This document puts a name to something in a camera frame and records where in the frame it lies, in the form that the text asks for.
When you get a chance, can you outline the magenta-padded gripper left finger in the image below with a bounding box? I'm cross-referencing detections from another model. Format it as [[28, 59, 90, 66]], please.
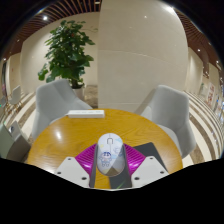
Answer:
[[54, 143, 99, 189]]

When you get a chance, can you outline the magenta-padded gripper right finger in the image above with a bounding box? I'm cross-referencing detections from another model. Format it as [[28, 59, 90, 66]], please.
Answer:
[[122, 143, 170, 189]]

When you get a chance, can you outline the white cartoon-print computer mouse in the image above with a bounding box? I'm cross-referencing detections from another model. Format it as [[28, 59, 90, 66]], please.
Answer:
[[96, 132, 125, 178]]

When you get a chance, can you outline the black green-streaked mouse pad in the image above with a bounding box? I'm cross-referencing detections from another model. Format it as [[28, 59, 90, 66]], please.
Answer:
[[109, 141, 169, 190]]

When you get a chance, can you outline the white power strip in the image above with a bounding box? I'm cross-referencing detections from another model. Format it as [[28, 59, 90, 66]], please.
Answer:
[[67, 109, 106, 119]]

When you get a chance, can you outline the grey shell chair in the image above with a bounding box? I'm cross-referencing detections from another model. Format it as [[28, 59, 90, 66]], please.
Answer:
[[134, 84, 197, 159], [31, 78, 93, 141]]

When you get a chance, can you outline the group of pale chairs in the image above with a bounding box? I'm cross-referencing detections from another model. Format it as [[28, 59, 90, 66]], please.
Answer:
[[0, 85, 23, 116]]

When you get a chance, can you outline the green potted plant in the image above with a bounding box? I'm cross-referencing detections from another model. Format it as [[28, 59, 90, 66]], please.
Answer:
[[37, 19, 96, 101]]

